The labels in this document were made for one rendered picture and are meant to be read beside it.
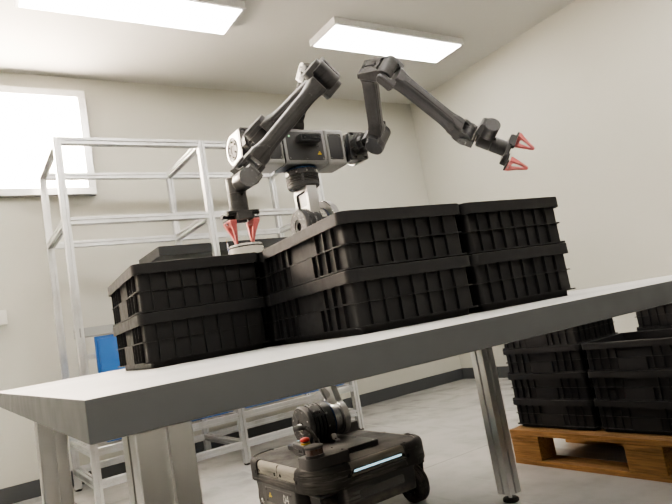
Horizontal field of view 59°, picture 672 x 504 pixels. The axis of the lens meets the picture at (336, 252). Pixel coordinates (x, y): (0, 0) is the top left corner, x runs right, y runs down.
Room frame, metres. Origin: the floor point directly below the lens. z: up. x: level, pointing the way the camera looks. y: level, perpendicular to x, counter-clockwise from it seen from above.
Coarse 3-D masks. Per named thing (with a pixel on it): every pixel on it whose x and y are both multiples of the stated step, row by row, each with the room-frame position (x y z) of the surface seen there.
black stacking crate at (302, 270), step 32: (352, 224) 1.09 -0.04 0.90; (384, 224) 1.13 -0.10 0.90; (416, 224) 1.16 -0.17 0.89; (448, 224) 1.21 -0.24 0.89; (288, 256) 1.29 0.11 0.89; (320, 256) 1.17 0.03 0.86; (352, 256) 1.09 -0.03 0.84; (384, 256) 1.12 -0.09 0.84; (416, 256) 1.16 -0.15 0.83; (448, 256) 1.19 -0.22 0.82; (288, 288) 1.31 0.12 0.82
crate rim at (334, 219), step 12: (444, 204) 1.19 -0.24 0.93; (456, 204) 1.21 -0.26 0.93; (336, 216) 1.08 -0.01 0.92; (348, 216) 1.08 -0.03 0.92; (360, 216) 1.09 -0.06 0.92; (372, 216) 1.10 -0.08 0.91; (384, 216) 1.11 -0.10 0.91; (396, 216) 1.13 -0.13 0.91; (408, 216) 1.14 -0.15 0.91; (420, 216) 1.16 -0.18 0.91; (456, 216) 1.23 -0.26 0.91; (312, 228) 1.16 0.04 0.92; (324, 228) 1.12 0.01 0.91; (288, 240) 1.26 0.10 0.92; (300, 240) 1.21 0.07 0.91; (264, 252) 1.39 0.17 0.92; (276, 252) 1.33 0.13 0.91
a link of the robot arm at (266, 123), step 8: (320, 64) 1.73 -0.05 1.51; (328, 64) 1.78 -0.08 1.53; (320, 72) 1.73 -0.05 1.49; (328, 72) 1.74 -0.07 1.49; (336, 72) 1.78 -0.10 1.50; (320, 80) 1.75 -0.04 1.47; (328, 80) 1.75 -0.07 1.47; (336, 80) 1.75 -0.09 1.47; (328, 88) 1.77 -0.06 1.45; (296, 96) 1.88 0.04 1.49; (288, 104) 1.91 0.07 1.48; (280, 112) 1.94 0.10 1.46; (256, 120) 2.00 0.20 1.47; (264, 120) 1.98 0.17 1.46; (272, 120) 1.97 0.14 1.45; (248, 128) 2.04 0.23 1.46; (256, 128) 2.00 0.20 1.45; (264, 128) 1.99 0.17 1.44; (248, 136) 2.02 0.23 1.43
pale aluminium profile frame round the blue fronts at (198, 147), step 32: (64, 192) 3.13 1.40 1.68; (320, 192) 4.04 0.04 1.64; (64, 224) 3.11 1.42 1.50; (96, 224) 3.24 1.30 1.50; (192, 224) 3.82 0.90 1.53; (288, 224) 4.45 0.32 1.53; (64, 352) 3.67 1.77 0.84; (352, 384) 4.03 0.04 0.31; (224, 416) 3.54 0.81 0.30; (288, 416) 4.48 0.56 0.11; (352, 416) 4.01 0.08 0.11; (96, 448) 3.13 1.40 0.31; (224, 448) 3.51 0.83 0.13; (96, 480) 3.12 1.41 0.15
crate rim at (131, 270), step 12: (252, 252) 1.40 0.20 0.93; (144, 264) 1.28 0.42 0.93; (156, 264) 1.29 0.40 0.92; (168, 264) 1.30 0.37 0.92; (180, 264) 1.32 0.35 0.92; (192, 264) 1.33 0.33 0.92; (204, 264) 1.34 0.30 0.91; (216, 264) 1.36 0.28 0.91; (228, 264) 1.37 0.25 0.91; (120, 276) 1.40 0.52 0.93; (108, 288) 1.58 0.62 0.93
